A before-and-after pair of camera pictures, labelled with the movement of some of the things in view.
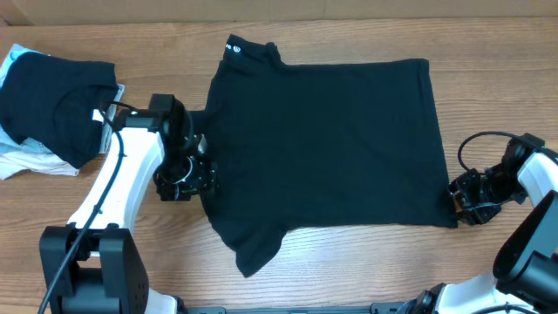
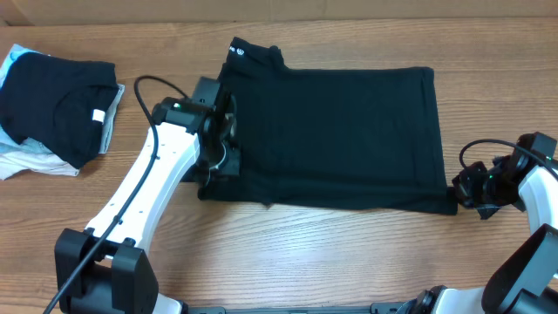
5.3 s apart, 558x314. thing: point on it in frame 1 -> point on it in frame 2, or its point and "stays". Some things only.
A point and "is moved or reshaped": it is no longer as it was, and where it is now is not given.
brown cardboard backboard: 54,12 stays
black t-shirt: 348,145 is moved or reshaped
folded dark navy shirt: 56,103 stays
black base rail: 378,308 stays
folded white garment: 17,158 stays
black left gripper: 206,180 -> 231,163
